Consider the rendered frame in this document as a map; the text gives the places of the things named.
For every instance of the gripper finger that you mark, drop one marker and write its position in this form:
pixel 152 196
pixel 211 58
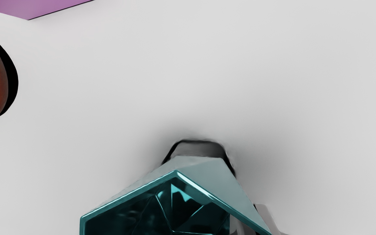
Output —
pixel 269 222

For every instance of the teal faceted mug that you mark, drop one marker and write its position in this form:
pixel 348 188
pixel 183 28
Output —
pixel 204 178

